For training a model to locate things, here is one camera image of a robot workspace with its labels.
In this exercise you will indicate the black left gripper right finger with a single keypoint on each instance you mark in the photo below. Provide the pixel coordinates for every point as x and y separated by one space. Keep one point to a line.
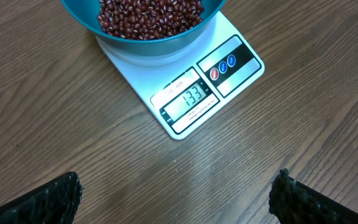
295 203

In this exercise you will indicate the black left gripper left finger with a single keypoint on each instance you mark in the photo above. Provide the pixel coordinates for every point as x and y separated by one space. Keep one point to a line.
55 202

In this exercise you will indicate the white digital kitchen scale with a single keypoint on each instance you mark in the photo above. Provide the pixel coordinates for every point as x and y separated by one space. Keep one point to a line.
184 89

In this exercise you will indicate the teal blue bowl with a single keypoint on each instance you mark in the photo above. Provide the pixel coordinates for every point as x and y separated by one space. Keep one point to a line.
85 13

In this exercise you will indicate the red beans in bowl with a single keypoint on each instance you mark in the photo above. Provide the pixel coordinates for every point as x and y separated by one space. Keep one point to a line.
148 19

